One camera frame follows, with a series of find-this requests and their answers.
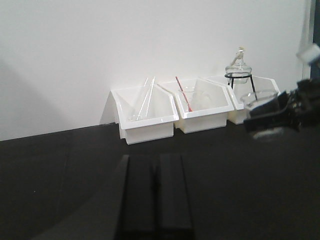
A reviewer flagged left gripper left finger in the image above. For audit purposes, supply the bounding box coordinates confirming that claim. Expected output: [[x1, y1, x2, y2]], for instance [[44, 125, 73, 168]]
[[114, 154, 156, 240]]

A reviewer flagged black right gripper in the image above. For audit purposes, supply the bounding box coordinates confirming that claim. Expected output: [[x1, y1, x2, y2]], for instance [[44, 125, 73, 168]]
[[243, 78, 320, 133]]

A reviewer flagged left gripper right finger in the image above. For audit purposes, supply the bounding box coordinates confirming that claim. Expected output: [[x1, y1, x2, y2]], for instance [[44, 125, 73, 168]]
[[156, 154, 195, 240]]

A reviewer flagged clear glass beaker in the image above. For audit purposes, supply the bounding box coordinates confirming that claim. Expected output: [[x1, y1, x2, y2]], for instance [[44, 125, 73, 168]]
[[240, 89, 288, 142]]

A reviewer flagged small glass beaker in bin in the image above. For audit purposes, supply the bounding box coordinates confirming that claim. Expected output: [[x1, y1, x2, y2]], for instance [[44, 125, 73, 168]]
[[178, 87, 197, 113]]

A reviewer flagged right white plastic bin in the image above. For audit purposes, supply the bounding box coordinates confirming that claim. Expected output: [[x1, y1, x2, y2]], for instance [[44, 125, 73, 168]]
[[205, 74, 281, 125]]

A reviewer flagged white plastic bin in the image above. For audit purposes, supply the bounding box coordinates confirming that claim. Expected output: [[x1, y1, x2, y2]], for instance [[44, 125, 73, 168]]
[[100, 85, 179, 145], [205, 74, 281, 125], [159, 78, 235, 134]]

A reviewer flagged glass alcohol lamp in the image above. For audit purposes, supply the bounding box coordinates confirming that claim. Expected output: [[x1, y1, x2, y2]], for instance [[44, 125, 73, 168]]
[[225, 47, 252, 74]]

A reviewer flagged middle white plastic bin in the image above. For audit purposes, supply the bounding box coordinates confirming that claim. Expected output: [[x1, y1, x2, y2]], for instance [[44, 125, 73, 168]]
[[159, 78, 235, 134]]

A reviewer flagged left white plastic bin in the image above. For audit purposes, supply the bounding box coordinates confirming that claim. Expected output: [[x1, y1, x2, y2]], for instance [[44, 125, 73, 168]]
[[100, 85, 179, 145]]

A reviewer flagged black wire tripod stand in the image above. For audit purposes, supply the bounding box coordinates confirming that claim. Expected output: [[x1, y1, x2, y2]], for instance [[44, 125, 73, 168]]
[[224, 73, 258, 100]]

